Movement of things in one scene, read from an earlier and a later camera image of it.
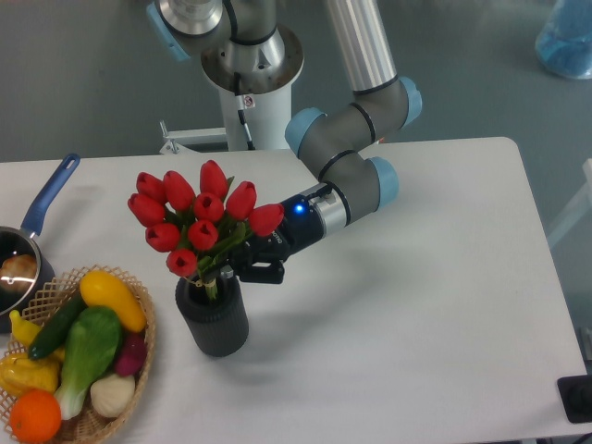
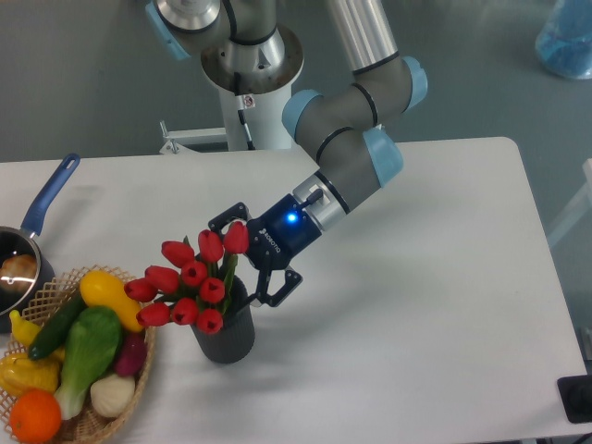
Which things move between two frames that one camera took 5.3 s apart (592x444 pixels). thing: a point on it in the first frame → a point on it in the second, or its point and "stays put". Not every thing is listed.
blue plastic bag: [565, 43] stays put
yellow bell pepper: [18, 373] stays put
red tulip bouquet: [200, 230] → [197, 286]
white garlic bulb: [109, 395] stays put
